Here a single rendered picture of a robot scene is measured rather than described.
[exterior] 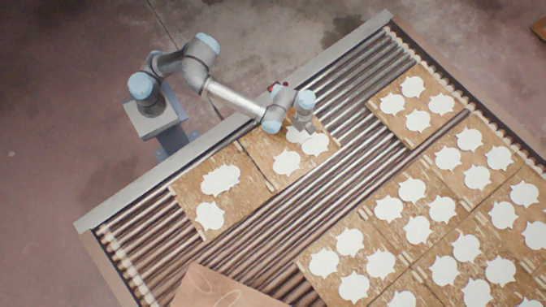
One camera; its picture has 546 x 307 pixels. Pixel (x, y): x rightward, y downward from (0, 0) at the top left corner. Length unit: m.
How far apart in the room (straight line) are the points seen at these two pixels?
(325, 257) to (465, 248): 0.66
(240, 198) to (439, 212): 0.97
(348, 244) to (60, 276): 2.02
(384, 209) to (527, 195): 0.71
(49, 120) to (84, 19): 0.96
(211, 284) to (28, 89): 2.47
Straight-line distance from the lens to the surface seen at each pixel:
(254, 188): 1.85
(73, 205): 3.12
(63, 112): 3.42
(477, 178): 2.14
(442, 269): 1.96
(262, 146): 1.92
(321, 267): 1.81
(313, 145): 1.93
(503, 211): 2.15
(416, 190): 1.99
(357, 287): 1.83
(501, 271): 2.09
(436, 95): 2.25
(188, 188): 1.89
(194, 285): 1.72
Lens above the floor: 2.73
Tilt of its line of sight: 71 degrees down
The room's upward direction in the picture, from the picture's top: 4 degrees clockwise
